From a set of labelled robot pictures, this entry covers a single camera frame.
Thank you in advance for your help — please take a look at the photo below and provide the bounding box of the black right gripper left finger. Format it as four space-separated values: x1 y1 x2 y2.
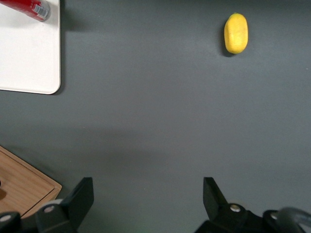
35 177 95 233

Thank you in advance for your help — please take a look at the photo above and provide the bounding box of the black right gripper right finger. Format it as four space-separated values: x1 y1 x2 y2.
194 177 265 233

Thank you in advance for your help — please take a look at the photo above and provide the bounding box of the red soda can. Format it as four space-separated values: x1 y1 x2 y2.
0 0 52 22

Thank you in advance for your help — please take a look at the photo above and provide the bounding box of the cream rectangular tray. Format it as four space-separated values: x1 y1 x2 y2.
0 0 61 95

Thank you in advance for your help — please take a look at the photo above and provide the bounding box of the wooden drawer cabinet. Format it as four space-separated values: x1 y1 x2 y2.
0 145 63 219

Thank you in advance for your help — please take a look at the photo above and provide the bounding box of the yellow lemon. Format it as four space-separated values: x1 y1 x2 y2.
224 13 249 55

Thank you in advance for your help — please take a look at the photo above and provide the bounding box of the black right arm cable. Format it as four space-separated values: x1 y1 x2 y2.
274 206 311 233

